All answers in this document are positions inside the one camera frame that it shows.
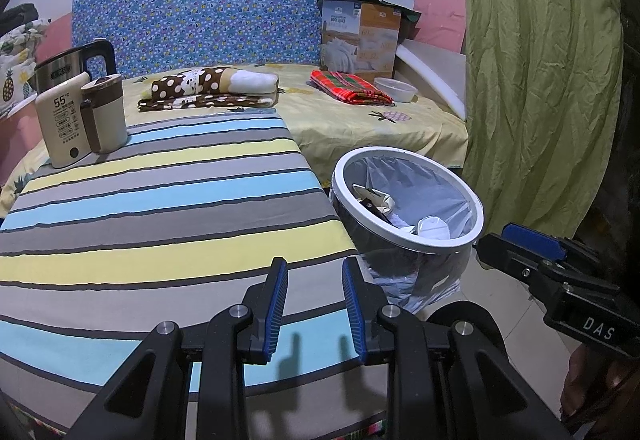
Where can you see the brown and cream jug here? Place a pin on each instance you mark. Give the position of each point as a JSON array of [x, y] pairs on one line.
[[107, 119]]

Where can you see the boxed quilt package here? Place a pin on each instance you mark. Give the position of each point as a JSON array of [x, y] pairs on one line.
[[355, 44]]

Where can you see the person's right hand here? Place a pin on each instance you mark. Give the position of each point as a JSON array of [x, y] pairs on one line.
[[595, 385]]

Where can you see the yellow pineapple bedsheet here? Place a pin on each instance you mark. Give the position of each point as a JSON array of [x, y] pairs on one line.
[[375, 134]]

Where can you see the red and white milk carton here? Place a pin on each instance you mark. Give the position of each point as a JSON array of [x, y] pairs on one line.
[[377, 205]]

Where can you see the pineapple print bedding pile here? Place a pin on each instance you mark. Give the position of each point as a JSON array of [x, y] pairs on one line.
[[15, 69]]

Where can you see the translucent bin liner bag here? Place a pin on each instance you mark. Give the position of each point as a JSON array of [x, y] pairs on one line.
[[435, 190]]

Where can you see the black cloth bundle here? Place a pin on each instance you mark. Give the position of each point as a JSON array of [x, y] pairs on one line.
[[20, 14]]

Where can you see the pink padded bed edge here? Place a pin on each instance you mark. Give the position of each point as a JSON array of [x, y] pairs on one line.
[[15, 139]]

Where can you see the white rimmed trash bin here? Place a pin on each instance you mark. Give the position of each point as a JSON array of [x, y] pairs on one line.
[[435, 247]]

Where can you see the brown polka dot folded blanket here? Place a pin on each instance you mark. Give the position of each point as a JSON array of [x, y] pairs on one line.
[[200, 101]]

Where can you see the white padded bed edge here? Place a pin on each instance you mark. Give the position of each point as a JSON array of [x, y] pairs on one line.
[[430, 69]]

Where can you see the green curtain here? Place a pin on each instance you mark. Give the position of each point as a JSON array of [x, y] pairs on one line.
[[525, 69]]

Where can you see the white plastic bowl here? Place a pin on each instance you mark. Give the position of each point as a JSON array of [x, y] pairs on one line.
[[397, 92]]

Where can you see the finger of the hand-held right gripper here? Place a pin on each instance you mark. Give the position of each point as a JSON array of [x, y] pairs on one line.
[[510, 257], [530, 237]]

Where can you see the blue floral headboard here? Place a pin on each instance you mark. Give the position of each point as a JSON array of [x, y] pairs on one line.
[[225, 9]]

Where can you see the white yogurt cup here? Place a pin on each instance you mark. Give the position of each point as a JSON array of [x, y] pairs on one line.
[[432, 227]]

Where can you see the red plaid cloth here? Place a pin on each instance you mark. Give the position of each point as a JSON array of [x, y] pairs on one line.
[[350, 87]]

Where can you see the cream water warmer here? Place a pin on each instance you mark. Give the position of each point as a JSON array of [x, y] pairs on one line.
[[62, 129]]

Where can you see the stainless steel electric kettle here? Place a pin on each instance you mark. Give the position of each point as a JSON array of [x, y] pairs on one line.
[[60, 67]]

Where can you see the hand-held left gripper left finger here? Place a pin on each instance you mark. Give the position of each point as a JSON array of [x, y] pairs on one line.
[[275, 315]]

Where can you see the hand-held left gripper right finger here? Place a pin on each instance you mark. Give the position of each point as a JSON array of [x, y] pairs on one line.
[[355, 315]]

